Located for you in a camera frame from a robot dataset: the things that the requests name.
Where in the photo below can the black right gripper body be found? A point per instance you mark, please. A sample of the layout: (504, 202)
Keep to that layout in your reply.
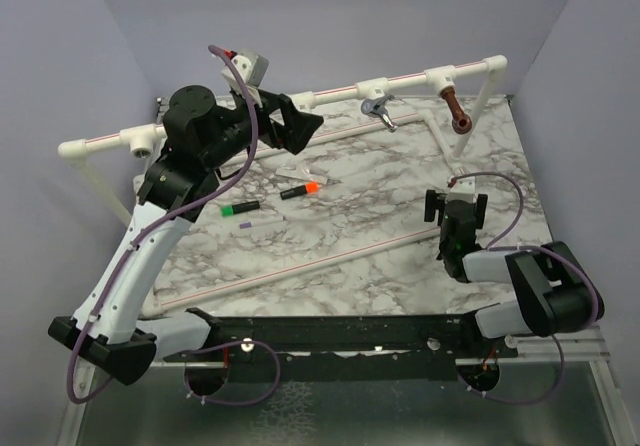
(436, 201)

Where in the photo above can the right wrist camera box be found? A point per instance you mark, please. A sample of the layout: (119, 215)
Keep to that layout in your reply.
(461, 190)

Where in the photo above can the green capped black marker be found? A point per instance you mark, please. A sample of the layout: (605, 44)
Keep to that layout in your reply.
(239, 208)

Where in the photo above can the brown faucet chrome knob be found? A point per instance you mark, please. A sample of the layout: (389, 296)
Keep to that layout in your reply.
(461, 121)

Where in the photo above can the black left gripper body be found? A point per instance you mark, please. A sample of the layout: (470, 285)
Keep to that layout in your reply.
(265, 128)

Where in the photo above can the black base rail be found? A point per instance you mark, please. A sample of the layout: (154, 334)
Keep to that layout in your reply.
(342, 348)

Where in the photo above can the purple capped white pen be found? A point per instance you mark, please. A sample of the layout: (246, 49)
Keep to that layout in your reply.
(261, 223)

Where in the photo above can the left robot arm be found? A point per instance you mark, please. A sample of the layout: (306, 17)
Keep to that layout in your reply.
(202, 136)

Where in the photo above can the grey chrome lever faucet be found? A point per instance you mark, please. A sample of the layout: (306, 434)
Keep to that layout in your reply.
(376, 107)

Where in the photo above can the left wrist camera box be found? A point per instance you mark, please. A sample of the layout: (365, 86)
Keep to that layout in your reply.
(251, 67)

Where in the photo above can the clear plastic bag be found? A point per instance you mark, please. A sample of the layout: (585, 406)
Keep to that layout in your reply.
(300, 172)

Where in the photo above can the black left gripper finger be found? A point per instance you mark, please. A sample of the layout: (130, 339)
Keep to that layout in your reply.
(298, 124)
(293, 146)

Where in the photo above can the orange capped black marker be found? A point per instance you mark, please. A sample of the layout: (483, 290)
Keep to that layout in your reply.
(302, 190)

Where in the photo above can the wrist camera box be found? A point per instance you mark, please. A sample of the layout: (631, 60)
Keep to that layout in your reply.
(461, 190)
(251, 67)

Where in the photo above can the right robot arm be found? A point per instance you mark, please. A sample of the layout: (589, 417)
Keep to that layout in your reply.
(553, 293)

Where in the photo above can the white PVC pipe frame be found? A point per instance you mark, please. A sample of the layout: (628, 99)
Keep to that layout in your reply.
(359, 245)

